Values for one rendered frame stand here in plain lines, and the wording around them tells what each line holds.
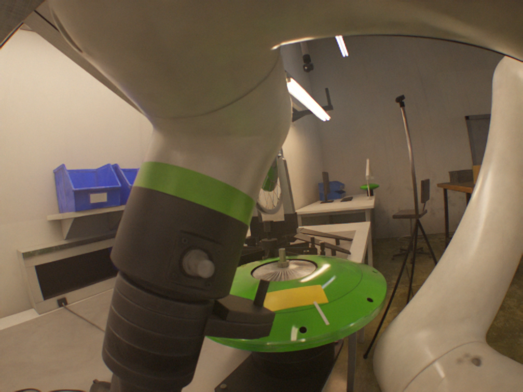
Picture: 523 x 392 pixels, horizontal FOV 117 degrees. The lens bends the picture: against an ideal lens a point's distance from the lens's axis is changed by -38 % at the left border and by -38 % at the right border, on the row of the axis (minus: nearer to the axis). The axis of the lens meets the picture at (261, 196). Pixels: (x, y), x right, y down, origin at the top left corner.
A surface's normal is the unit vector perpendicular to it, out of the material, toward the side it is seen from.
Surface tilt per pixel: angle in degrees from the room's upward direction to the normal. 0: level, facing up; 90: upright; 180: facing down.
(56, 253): 90
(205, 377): 0
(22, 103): 90
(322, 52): 90
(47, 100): 90
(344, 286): 17
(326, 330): 25
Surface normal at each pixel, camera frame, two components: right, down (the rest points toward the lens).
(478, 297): -0.44, -0.25
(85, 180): 0.89, -0.10
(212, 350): -0.12, -0.99
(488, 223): -0.78, -0.40
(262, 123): 0.68, 0.65
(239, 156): 0.61, 0.07
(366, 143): -0.44, 0.08
